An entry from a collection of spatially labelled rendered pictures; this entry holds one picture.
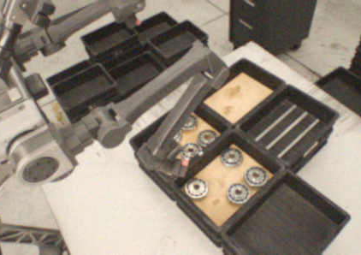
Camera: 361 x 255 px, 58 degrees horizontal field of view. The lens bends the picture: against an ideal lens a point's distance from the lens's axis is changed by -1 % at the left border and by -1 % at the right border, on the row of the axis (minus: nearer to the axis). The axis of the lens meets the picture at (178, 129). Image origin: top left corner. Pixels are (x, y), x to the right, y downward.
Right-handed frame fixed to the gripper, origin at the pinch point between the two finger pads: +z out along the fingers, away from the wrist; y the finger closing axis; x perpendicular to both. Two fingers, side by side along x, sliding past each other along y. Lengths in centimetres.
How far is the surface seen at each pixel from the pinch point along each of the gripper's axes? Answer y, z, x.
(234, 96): -10, 42, -43
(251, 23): 8, 133, -127
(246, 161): -25.9, 23.4, -9.3
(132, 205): 21.5, 17.0, 24.6
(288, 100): -37, 45, -46
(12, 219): 133, 67, 70
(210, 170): -11.6, 18.1, -1.1
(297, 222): -52, 13, 10
